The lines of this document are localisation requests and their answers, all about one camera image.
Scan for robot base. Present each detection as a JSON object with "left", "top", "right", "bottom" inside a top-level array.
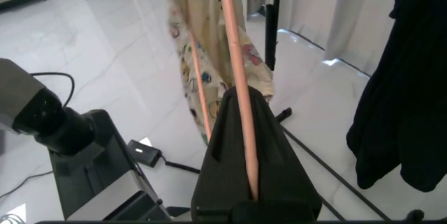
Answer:
[{"left": 48, "top": 108, "right": 191, "bottom": 222}]

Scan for cream printed garment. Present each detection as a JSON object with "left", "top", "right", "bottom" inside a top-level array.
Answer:
[{"left": 163, "top": 0, "right": 275, "bottom": 147}]

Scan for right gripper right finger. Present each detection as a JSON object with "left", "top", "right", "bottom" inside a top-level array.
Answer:
[{"left": 248, "top": 86, "right": 323, "bottom": 222}]

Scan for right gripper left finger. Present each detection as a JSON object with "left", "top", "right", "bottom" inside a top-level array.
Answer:
[{"left": 191, "top": 86, "right": 253, "bottom": 222}]

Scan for white curtain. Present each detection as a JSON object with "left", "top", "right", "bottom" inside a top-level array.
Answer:
[{"left": 246, "top": 0, "right": 413, "bottom": 77}]

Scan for black garment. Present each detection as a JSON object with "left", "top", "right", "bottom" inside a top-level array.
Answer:
[{"left": 346, "top": 0, "right": 447, "bottom": 193}]

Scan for black power adapter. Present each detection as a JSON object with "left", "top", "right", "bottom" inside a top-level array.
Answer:
[{"left": 126, "top": 139, "right": 163, "bottom": 168}]

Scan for black clothes rack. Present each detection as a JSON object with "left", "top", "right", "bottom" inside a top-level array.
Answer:
[{"left": 256, "top": 0, "right": 425, "bottom": 222}]

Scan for pink clothes hanger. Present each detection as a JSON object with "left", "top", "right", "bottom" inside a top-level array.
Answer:
[{"left": 180, "top": 0, "right": 260, "bottom": 201}]

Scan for black cable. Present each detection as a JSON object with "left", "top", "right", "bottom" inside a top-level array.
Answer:
[
  {"left": 0, "top": 170, "right": 54, "bottom": 200},
  {"left": 29, "top": 72, "right": 76, "bottom": 108},
  {"left": 159, "top": 156, "right": 203, "bottom": 175}
]

